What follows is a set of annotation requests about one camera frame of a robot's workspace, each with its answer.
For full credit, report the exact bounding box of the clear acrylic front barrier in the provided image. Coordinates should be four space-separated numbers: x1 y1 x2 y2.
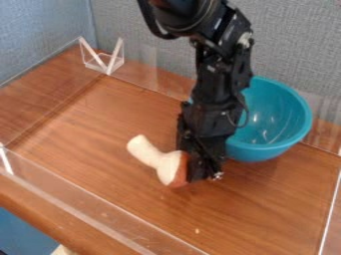
0 144 208 255

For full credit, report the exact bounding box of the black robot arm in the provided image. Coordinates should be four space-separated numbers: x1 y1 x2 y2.
137 0 254 182

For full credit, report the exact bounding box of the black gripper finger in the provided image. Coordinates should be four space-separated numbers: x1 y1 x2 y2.
175 134 226 182

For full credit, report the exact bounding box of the clear acrylic barrier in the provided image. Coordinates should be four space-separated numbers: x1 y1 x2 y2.
0 144 208 255
112 60 341 162

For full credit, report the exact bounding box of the clear acrylic corner bracket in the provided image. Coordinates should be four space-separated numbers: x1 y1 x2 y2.
77 37 125 76

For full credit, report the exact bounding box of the clear acrylic back barrier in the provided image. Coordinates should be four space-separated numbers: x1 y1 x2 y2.
112 60 341 162

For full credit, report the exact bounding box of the blue plastic bowl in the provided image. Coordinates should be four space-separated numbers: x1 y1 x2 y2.
224 76 313 162

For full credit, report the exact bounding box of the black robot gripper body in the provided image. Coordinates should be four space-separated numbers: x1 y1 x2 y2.
176 100 248 139

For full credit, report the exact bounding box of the brown and white toy mushroom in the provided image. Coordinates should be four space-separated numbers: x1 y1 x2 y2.
127 134 188 188

